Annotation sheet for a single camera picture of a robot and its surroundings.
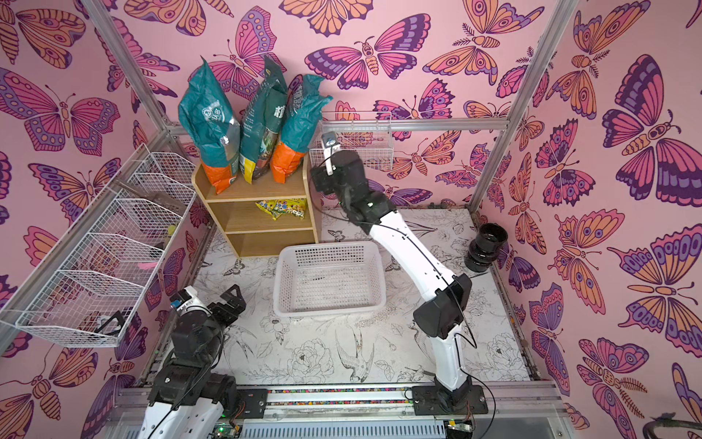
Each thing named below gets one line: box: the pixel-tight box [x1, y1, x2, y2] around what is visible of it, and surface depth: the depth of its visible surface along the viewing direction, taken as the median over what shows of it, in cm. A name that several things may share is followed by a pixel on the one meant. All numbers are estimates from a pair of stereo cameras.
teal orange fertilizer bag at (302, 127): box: [269, 74, 333, 184], surface depth 76 cm
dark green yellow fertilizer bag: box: [239, 56, 288, 184], surface depth 74 cm
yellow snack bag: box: [255, 198, 308, 221], surface depth 96 cm
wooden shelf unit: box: [191, 154, 320, 259], surface depth 95 cm
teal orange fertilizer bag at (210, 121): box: [178, 55, 241, 194], surface depth 67 cm
